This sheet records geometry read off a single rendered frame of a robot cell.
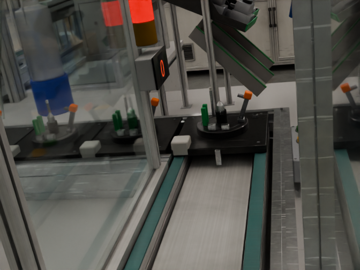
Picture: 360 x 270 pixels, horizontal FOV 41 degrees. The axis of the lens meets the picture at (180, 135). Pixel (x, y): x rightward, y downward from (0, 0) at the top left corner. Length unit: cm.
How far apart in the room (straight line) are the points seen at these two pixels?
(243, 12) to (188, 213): 69
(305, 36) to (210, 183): 82
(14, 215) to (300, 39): 38
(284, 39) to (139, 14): 431
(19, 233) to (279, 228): 48
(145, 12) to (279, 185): 46
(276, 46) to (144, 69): 433
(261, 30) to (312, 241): 489
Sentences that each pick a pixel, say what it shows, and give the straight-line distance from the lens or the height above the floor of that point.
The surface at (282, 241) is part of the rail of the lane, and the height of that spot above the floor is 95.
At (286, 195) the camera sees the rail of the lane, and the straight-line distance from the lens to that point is 99.
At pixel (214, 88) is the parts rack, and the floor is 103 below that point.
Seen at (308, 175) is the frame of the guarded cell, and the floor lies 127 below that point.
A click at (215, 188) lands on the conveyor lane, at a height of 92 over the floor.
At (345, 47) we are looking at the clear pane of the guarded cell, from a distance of 17.
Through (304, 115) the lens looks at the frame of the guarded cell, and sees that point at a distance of 38.
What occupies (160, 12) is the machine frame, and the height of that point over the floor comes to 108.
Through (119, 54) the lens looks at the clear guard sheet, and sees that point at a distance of 98.
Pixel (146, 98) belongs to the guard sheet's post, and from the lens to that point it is 110.
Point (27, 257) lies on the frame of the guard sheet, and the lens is 62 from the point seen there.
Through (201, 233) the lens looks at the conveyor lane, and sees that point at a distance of 98.
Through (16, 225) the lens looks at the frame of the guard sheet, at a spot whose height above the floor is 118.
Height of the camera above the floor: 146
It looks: 22 degrees down
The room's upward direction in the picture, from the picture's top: 9 degrees counter-clockwise
